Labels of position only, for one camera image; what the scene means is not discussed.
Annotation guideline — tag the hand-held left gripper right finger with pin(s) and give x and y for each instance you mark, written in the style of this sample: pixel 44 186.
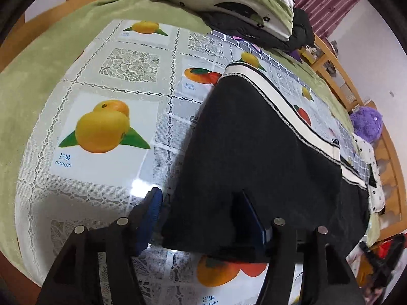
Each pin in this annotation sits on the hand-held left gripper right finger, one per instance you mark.
pixel 259 228

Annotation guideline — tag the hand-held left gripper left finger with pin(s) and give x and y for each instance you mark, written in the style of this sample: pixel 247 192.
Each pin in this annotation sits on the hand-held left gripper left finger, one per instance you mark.
pixel 149 216

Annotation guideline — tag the black pants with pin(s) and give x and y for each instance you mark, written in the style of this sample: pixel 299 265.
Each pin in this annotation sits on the black pants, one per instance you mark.
pixel 254 149

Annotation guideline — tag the floral pillow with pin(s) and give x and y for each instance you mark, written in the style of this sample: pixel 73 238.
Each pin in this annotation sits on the floral pillow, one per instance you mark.
pixel 375 178

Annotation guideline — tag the purple plush toy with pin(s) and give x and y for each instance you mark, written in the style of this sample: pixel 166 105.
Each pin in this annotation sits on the purple plush toy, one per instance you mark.
pixel 367 124

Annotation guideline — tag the fruit print plastic tablecloth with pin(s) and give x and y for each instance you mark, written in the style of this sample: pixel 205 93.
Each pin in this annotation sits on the fruit print plastic tablecloth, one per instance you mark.
pixel 111 70

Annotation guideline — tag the purple cloth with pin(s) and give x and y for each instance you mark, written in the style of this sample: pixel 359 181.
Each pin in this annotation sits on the purple cloth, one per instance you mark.
pixel 296 54

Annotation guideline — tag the black jacket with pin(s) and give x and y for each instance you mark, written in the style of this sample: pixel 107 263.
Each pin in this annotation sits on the black jacket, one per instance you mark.
pixel 302 28

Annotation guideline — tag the dark red curtain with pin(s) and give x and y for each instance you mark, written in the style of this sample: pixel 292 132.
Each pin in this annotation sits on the dark red curtain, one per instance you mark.
pixel 327 0

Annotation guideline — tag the wooden bed frame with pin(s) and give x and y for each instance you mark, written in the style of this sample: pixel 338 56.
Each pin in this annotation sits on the wooden bed frame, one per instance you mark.
pixel 327 60

